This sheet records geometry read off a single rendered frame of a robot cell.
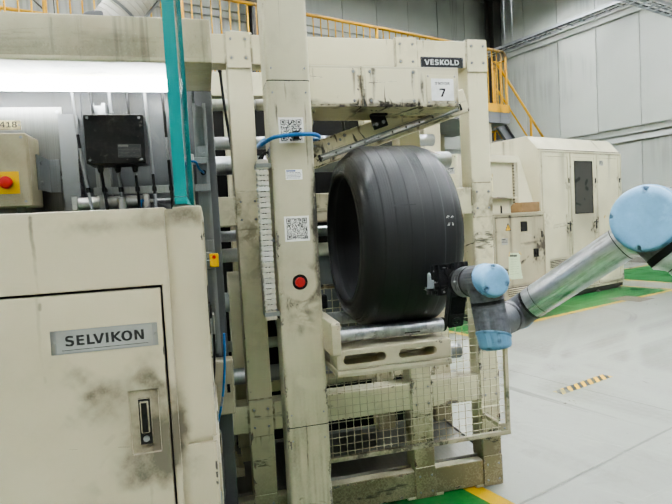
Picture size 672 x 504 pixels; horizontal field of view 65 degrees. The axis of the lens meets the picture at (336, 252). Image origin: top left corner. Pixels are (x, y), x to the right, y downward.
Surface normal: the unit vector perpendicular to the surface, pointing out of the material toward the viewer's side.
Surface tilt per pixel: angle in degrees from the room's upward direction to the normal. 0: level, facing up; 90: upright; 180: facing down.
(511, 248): 90
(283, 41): 90
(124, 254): 90
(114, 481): 90
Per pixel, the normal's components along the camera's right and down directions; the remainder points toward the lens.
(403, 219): 0.22, -0.14
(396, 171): 0.15, -0.62
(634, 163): -0.84, 0.07
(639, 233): -0.73, -0.03
